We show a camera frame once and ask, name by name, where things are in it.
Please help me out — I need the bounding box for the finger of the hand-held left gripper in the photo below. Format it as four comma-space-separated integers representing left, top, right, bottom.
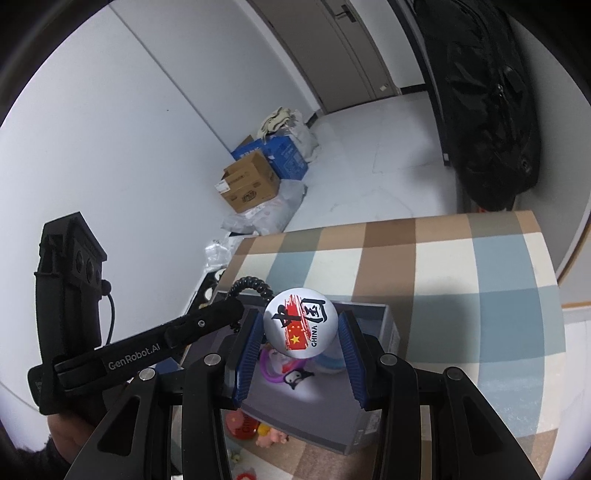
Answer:
164, 300, 245, 349

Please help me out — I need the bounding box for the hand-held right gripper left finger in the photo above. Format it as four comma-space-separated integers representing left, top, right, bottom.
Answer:
62, 308, 262, 480

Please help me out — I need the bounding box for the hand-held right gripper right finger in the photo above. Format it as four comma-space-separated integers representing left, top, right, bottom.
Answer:
338, 310, 532, 480

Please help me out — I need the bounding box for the purple ring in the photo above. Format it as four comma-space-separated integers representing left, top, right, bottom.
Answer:
257, 348, 305, 386

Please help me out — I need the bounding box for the black white cartoon charm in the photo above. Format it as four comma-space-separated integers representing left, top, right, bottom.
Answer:
281, 369, 317, 393

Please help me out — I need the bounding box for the black coil hair tie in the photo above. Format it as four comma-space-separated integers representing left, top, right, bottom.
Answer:
228, 275, 275, 333

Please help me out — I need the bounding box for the silver cardboard box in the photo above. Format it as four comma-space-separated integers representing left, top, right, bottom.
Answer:
182, 288, 402, 457

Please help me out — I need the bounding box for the white round badge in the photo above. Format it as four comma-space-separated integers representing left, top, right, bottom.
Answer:
262, 287, 331, 360

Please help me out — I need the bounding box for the red round badge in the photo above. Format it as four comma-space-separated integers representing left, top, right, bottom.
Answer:
225, 410, 259, 439

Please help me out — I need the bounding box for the crumpled grey mail bag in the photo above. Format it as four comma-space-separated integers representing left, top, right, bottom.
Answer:
203, 237, 241, 273

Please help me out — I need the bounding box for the pink figurine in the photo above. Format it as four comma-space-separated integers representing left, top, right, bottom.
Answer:
255, 422, 291, 448

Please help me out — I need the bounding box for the large grey mail bag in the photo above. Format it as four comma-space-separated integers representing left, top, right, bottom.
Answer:
222, 179, 308, 236

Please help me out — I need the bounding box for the checkered floor mat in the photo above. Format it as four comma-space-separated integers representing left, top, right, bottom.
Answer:
173, 210, 568, 480

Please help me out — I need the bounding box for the brown cardboard box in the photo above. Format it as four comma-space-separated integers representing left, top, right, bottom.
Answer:
213, 151, 281, 214

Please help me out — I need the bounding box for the blue cardboard box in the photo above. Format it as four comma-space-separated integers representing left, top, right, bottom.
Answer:
231, 134, 309, 180

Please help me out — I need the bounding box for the white plastic bag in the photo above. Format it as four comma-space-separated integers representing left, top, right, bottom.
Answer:
288, 117, 320, 162

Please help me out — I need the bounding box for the beige cloth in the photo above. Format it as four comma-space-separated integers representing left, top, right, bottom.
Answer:
257, 107, 296, 141

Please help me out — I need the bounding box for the black folded metal rack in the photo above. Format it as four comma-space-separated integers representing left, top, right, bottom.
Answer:
385, 0, 462, 167

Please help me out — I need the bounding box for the black backpack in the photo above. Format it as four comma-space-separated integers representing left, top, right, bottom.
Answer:
411, 0, 541, 212

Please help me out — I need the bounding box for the grey entrance door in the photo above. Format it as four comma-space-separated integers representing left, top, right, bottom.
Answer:
318, 0, 402, 114

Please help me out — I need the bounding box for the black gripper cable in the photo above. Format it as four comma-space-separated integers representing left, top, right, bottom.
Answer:
99, 279, 116, 344

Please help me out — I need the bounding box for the black door lock handle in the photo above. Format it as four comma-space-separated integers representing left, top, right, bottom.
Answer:
329, 0, 357, 23

